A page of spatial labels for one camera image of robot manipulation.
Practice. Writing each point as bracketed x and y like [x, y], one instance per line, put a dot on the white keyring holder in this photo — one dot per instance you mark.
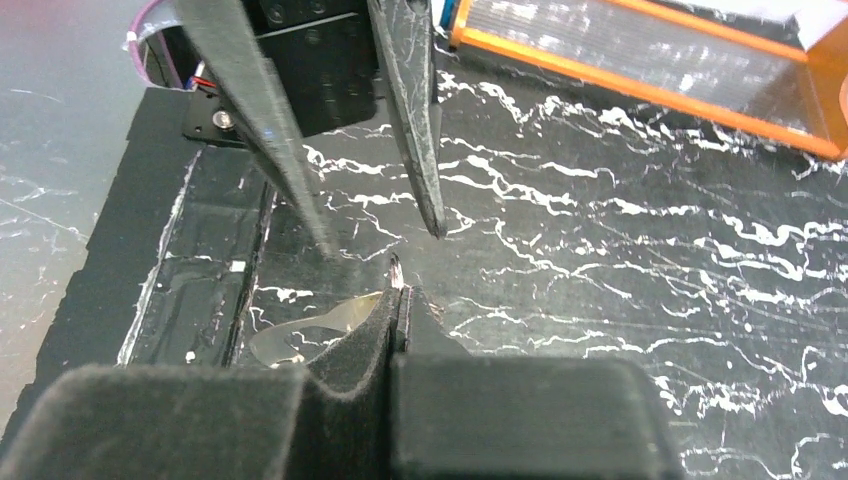
[272, 349]

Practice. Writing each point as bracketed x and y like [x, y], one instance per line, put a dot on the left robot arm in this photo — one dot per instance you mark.
[209, 117]

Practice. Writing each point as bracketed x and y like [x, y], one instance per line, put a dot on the orange wooden rack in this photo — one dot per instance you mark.
[776, 69]

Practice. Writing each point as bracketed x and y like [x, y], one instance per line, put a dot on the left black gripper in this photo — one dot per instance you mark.
[324, 54]

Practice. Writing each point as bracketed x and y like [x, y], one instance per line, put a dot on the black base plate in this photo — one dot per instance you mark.
[122, 242]

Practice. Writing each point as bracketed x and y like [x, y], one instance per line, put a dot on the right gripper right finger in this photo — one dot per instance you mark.
[458, 416]

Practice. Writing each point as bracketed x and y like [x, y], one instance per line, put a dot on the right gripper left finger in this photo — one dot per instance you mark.
[325, 419]

